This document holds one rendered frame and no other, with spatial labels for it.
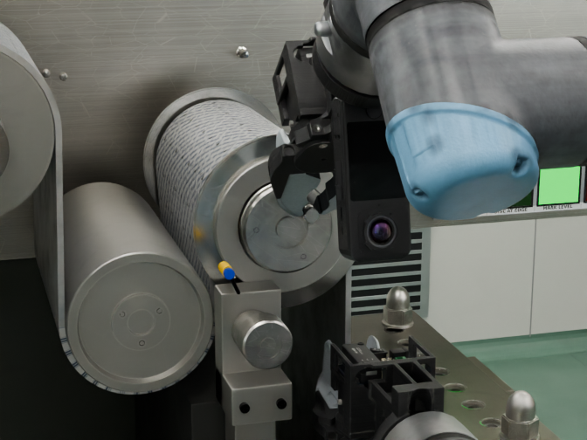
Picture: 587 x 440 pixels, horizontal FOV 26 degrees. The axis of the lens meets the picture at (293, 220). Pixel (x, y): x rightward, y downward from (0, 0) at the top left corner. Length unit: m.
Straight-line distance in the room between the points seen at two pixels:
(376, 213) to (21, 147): 0.30
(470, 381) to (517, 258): 2.92
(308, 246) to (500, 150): 0.39
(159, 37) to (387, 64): 0.64
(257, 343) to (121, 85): 0.44
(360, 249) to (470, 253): 3.29
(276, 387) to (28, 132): 0.28
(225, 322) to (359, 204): 0.21
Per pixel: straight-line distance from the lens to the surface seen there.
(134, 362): 1.06
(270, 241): 1.02
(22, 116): 1.00
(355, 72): 0.80
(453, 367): 1.35
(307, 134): 0.88
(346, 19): 0.78
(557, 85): 0.71
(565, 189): 1.51
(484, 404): 1.26
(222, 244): 1.03
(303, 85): 0.89
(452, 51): 0.69
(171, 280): 1.04
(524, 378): 4.12
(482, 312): 4.22
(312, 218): 1.00
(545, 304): 4.32
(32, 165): 1.01
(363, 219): 0.85
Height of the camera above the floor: 1.52
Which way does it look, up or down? 15 degrees down
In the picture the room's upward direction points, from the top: straight up
